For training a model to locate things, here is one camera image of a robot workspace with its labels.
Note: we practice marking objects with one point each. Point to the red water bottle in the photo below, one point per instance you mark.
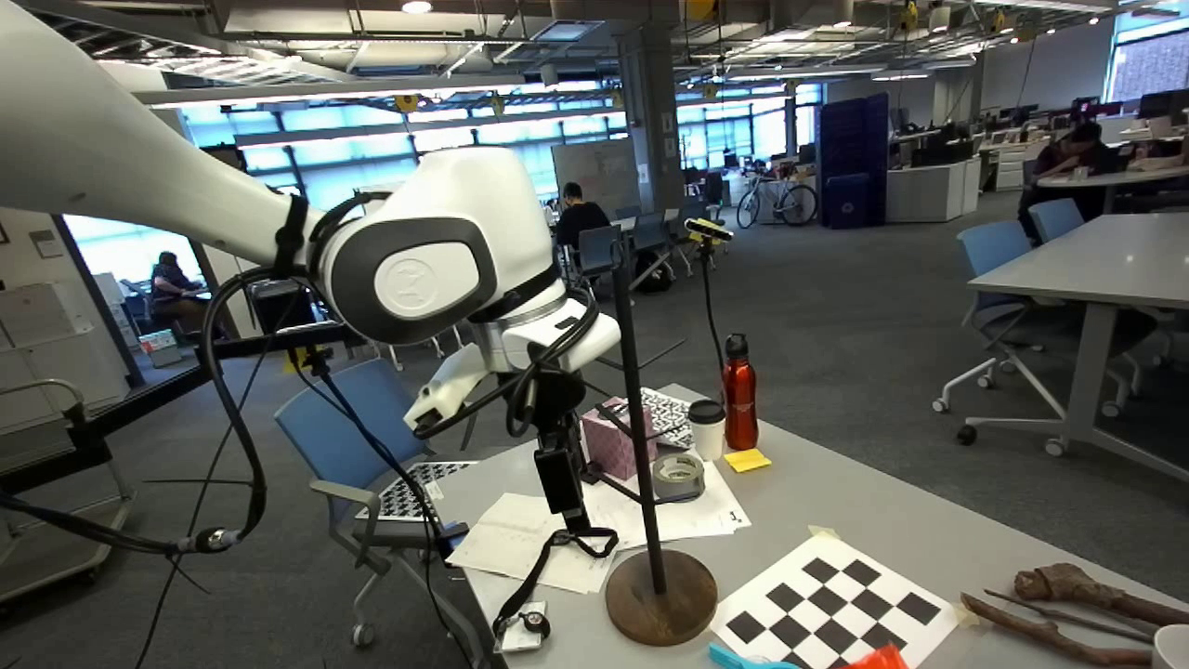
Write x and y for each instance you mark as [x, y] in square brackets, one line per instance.
[740, 394]

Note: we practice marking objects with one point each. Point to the black white checkerboard sheet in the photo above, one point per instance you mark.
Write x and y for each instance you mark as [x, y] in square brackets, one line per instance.
[829, 608]

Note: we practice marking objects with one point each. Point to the white cup with black lid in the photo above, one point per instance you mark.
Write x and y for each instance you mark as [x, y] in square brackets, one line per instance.
[708, 428]

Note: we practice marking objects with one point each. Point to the black camera on thin stand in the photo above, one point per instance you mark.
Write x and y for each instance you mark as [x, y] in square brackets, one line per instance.
[708, 236]

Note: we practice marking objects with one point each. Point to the parked bicycle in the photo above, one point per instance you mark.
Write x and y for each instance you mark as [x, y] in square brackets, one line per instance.
[782, 197]

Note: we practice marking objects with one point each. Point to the blue plastic clamp peg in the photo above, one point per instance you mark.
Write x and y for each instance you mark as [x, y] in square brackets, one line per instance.
[746, 660]

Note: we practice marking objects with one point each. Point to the long brown wooden stick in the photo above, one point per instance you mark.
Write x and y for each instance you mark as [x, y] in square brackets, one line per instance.
[1055, 634]

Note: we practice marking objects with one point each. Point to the grey duct tape roll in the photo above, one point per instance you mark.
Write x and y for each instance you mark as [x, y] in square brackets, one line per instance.
[679, 476]

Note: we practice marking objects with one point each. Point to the white equipment cart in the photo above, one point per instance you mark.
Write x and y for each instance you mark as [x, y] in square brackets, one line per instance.
[49, 372]

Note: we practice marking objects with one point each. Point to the blue office chair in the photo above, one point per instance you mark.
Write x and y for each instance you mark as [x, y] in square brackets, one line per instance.
[600, 247]
[1056, 216]
[328, 428]
[996, 264]

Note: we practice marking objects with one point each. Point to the white paper sheets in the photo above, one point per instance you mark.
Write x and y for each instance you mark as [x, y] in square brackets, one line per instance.
[508, 543]

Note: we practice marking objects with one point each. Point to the dark blue cabinet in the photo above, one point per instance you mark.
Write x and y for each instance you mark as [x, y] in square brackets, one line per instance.
[852, 163]

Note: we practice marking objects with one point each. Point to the grey keyboard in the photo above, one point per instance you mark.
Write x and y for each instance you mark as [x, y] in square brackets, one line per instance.
[411, 494]

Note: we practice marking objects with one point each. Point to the thick knobby wooden stick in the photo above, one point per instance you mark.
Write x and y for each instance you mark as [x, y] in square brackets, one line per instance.
[1078, 586]

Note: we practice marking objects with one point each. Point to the white low cabinet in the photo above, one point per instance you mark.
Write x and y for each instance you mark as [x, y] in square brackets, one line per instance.
[932, 191]

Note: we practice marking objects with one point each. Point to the pink tissue box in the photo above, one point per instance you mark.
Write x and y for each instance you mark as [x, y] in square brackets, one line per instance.
[614, 448]

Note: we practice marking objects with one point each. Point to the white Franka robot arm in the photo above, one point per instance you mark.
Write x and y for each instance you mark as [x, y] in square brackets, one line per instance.
[76, 134]

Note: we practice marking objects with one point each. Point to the seated person in dark clothes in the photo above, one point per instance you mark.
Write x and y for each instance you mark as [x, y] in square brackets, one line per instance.
[1072, 153]

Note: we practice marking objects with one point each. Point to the plain white cup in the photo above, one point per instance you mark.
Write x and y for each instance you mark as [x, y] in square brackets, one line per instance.
[1177, 653]

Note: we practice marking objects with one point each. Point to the thin brown stick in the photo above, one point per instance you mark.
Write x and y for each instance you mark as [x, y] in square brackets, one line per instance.
[1072, 614]

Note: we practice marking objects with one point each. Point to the large grey table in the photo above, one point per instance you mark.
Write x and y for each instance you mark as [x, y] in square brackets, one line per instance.
[1118, 264]

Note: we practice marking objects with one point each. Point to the seated person in black shirt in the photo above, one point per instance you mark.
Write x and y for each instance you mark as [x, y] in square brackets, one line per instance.
[583, 220]

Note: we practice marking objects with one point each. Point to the white partition board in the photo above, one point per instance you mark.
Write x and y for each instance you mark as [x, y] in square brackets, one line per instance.
[600, 173]

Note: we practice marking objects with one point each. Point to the yellow sticky note pad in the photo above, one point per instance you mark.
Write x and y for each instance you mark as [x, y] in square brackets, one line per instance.
[747, 463]

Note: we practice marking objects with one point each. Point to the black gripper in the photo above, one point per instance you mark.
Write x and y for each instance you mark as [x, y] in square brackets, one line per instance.
[558, 413]

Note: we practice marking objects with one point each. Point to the seated person by window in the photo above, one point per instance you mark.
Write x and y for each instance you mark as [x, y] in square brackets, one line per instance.
[173, 290]

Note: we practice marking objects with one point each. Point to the black stand with brown base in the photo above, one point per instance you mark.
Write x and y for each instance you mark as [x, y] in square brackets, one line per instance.
[661, 600]

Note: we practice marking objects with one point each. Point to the marker tag printed sheet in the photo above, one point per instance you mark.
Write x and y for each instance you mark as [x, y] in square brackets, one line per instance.
[662, 412]

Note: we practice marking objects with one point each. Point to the orange plastic bag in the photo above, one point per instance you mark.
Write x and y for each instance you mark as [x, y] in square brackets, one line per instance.
[881, 660]

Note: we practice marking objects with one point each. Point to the black camera on boom arm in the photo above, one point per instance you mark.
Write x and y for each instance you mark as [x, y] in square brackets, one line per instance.
[247, 342]

